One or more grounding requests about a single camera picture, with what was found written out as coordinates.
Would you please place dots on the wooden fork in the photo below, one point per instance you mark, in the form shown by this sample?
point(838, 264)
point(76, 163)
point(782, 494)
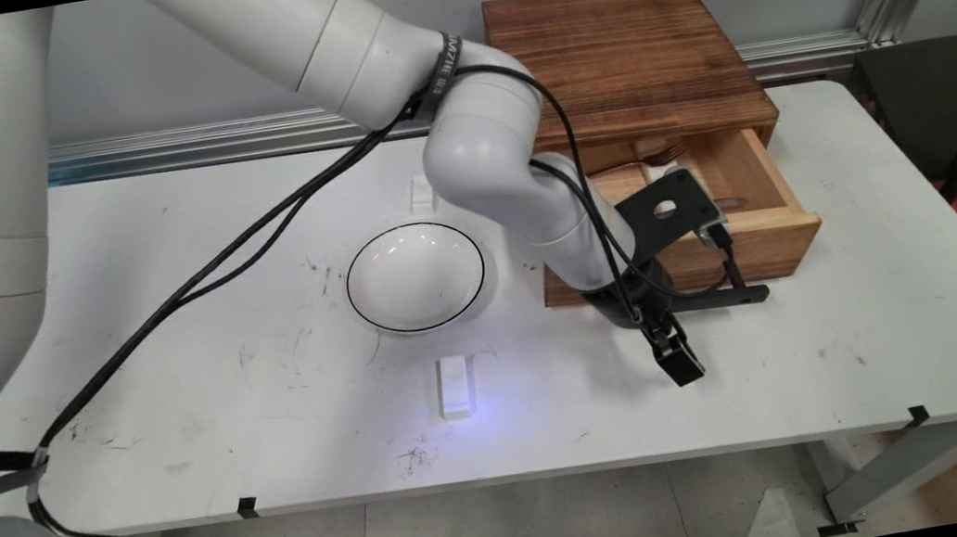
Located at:
point(667, 154)

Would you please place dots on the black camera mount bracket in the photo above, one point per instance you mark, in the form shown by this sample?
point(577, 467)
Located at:
point(646, 226)

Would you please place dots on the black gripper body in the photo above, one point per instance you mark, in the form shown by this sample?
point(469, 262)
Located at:
point(653, 295)

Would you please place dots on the white bowl with black rim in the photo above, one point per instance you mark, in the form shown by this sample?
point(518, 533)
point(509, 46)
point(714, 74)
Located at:
point(419, 277)

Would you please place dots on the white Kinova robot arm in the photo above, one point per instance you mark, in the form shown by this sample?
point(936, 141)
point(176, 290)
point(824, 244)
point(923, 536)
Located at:
point(480, 146)

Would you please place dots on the small white plastic block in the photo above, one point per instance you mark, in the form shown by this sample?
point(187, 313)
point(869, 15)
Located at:
point(420, 197)

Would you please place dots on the horizontal aluminium wall rail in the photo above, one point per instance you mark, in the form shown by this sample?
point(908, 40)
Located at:
point(190, 145)

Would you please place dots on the brown wooden drawer cabinet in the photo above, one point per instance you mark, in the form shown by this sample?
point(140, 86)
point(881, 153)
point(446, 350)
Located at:
point(644, 48)

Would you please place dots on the long white plastic block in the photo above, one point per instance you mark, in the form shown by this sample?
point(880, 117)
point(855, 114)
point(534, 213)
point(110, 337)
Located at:
point(455, 389)

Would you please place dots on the grey table leg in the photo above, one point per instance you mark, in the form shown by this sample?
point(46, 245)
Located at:
point(900, 467)

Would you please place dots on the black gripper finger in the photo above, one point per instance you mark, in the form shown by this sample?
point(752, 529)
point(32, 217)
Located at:
point(687, 356)
point(668, 354)

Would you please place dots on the black table edge clip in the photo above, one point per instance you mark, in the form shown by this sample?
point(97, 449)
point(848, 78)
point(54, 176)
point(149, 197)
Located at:
point(919, 415)
point(246, 505)

